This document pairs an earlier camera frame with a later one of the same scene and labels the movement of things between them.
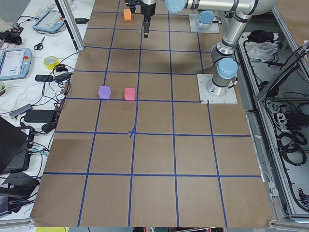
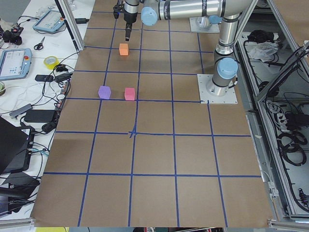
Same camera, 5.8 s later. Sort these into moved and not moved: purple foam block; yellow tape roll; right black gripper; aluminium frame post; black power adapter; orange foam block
Moved: orange foam block; right black gripper
Not moved: purple foam block; black power adapter; yellow tape roll; aluminium frame post
